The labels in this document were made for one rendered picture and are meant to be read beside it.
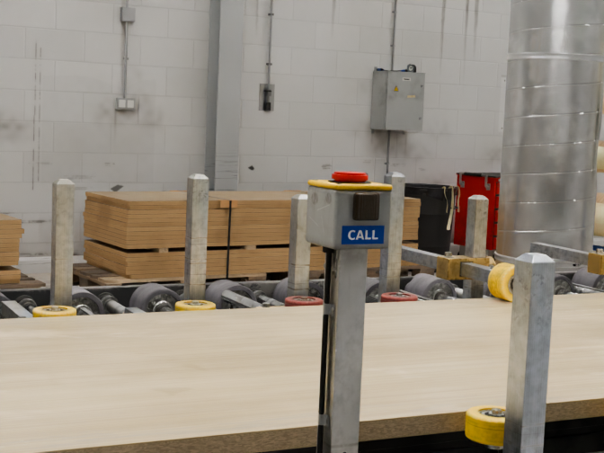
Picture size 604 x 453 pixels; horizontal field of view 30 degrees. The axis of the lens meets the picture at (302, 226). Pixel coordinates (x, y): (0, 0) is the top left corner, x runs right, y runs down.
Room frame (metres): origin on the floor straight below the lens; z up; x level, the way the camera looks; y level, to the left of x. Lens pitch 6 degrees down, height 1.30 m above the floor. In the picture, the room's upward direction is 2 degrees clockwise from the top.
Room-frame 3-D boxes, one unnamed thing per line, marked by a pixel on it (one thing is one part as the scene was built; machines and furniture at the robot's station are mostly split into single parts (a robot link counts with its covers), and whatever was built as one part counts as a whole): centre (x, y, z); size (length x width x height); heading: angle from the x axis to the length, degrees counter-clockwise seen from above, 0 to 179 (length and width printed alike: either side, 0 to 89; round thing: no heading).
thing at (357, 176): (1.24, -0.05, 1.22); 0.04 x 0.04 x 0.02
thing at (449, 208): (9.41, -1.01, 0.36); 0.58 x 0.56 x 0.72; 32
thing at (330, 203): (1.24, -0.05, 1.18); 0.07 x 0.07 x 0.08; 26
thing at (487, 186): (9.99, -1.75, 0.41); 0.76 x 0.48 x 0.81; 129
